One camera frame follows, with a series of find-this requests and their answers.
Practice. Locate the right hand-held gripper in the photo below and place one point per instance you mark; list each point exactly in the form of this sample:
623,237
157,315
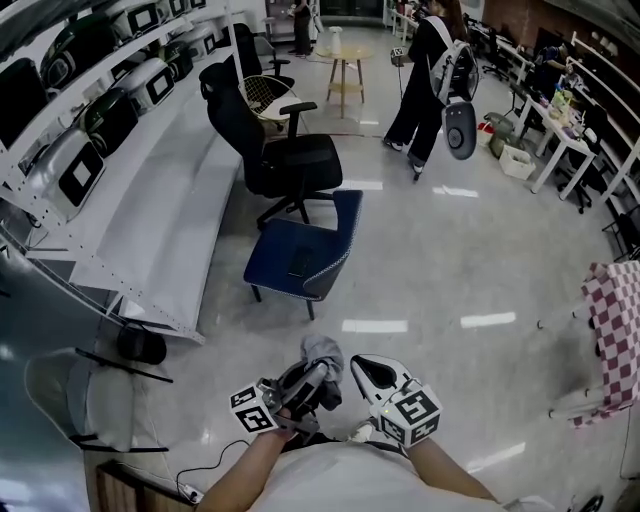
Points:
410,415

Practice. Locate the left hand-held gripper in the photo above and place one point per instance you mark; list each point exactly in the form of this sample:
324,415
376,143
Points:
252,410

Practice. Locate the grey clothes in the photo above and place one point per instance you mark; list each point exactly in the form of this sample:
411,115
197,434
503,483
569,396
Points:
325,355

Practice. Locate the blue upholstered chair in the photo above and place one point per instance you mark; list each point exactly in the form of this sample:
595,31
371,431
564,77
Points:
285,250

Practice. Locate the person's left forearm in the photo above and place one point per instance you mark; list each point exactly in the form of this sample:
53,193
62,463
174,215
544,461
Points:
240,470

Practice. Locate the person's right forearm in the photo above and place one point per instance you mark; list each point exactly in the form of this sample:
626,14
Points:
450,475

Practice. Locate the black mesh office chair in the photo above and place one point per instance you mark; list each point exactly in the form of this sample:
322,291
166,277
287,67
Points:
290,160

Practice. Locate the person's left hand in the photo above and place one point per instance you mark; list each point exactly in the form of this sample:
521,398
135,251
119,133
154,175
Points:
286,422

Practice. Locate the person's white shoe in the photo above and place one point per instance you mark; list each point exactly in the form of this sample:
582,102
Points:
362,432

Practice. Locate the person's white shirt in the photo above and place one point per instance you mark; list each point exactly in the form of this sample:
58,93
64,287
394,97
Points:
350,480

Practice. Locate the black phone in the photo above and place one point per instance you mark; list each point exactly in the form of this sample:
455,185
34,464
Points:
301,262

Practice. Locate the white power strip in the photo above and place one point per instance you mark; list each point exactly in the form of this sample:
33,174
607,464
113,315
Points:
190,494

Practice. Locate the wooden cabinet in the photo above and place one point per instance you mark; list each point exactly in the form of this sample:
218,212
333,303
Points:
130,487

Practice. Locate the white metal shelving rack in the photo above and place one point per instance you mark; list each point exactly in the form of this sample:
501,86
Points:
150,225

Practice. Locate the red white checkered cloth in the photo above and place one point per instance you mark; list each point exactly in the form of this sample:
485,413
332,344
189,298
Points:
617,340

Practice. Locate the white plastic bin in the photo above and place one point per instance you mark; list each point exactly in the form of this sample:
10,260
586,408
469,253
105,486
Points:
517,161

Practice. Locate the red and white bag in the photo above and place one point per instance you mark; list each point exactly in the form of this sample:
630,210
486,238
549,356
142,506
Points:
485,135

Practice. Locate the grey bag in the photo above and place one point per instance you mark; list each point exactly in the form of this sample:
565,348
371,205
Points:
500,130

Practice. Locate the white table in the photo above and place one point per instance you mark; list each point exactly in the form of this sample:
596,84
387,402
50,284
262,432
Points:
565,135

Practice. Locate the round wooden side table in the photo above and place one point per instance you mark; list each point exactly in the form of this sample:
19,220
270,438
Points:
345,55

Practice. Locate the row of screen-fronted appliances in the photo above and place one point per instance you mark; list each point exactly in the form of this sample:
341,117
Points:
100,110

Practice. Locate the white spray bottle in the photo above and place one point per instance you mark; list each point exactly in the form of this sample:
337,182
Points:
334,40

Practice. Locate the white wall shelf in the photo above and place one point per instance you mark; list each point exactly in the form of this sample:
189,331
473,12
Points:
610,100

